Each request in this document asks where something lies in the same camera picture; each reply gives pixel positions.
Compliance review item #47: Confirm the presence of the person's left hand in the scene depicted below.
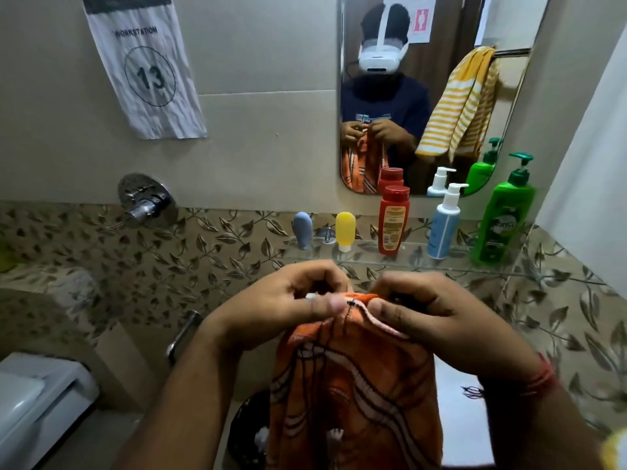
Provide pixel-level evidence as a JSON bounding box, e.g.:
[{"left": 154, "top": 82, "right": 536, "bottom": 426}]
[{"left": 210, "top": 258, "right": 353, "bottom": 353}]

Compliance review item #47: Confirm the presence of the white crumpled paper sign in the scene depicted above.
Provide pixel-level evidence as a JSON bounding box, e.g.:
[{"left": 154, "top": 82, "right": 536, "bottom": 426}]
[{"left": 80, "top": 0, "right": 208, "bottom": 141}]

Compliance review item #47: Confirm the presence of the black waste bin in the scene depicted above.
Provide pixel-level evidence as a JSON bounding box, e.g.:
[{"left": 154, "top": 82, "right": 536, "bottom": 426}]
[{"left": 227, "top": 388, "right": 273, "bottom": 470}]

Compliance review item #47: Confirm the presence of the person's right hand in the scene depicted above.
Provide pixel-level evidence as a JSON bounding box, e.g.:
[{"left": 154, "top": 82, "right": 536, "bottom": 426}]
[{"left": 364, "top": 270, "right": 542, "bottom": 383}]

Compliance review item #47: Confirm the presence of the blue white pump bottle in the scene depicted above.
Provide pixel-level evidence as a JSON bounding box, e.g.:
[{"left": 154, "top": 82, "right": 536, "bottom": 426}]
[{"left": 426, "top": 182, "right": 470, "bottom": 260}]

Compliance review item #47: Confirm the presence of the yellow striped towel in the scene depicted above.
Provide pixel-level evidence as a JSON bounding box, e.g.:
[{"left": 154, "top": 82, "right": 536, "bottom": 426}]
[{"left": 600, "top": 428, "right": 627, "bottom": 470}]

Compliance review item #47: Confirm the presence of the yellow silicone squeeze bottle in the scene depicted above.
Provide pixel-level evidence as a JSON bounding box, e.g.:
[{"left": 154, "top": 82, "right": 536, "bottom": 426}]
[{"left": 334, "top": 211, "right": 357, "bottom": 254}]

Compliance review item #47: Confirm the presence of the green pump bottle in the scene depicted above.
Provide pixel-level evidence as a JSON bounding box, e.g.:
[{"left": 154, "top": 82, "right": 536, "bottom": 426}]
[{"left": 471, "top": 152, "right": 536, "bottom": 266}]

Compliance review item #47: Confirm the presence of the grey silicone squeeze bottle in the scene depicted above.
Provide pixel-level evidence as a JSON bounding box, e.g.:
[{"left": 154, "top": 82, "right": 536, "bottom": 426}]
[{"left": 291, "top": 211, "right": 314, "bottom": 250}]

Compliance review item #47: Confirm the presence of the person's left forearm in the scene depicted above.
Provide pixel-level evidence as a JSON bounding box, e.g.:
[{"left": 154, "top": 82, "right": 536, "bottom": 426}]
[{"left": 112, "top": 332, "right": 246, "bottom": 470}]

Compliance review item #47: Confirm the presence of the chrome wall valve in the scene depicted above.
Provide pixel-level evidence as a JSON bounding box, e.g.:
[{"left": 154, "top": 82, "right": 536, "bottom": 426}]
[{"left": 117, "top": 172, "right": 180, "bottom": 230}]

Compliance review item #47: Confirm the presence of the person's right forearm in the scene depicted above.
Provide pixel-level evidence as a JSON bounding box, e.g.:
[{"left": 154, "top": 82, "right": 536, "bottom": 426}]
[{"left": 482, "top": 371, "right": 608, "bottom": 470}]

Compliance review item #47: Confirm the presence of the rounded wall mirror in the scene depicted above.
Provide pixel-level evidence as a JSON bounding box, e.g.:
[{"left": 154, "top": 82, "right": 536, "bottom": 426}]
[{"left": 338, "top": 0, "right": 552, "bottom": 197}]

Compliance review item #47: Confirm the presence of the white wash basin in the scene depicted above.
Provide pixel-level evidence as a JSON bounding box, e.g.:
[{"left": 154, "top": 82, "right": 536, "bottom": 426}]
[{"left": 433, "top": 356, "right": 496, "bottom": 468}]

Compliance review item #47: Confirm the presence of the red thread bracelet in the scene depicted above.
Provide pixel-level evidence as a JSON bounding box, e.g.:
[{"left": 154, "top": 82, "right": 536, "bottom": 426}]
[{"left": 462, "top": 352, "right": 559, "bottom": 401}]

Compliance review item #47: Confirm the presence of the clear glass shelf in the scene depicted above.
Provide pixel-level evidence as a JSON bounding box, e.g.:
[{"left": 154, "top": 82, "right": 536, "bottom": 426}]
[{"left": 283, "top": 234, "right": 535, "bottom": 279}]

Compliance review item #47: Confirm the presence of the red bottle with yellow label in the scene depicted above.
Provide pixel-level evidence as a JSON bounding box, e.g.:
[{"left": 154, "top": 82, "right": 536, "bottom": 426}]
[{"left": 378, "top": 184, "right": 411, "bottom": 256}]

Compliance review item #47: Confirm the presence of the chrome health faucet handle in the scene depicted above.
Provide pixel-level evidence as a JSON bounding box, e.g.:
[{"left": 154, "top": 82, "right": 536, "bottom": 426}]
[{"left": 166, "top": 310, "right": 204, "bottom": 368}]

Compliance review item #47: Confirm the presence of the orange plaid towel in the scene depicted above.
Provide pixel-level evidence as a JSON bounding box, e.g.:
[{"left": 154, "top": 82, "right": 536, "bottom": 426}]
[{"left": 264, "top": 290, "right": 444, "bottom": 470}]

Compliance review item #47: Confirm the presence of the white toilet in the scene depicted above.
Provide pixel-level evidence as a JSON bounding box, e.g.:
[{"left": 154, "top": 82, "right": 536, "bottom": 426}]
[{"left": 0, "top": 352, "right": 101, "bottom": 470}]

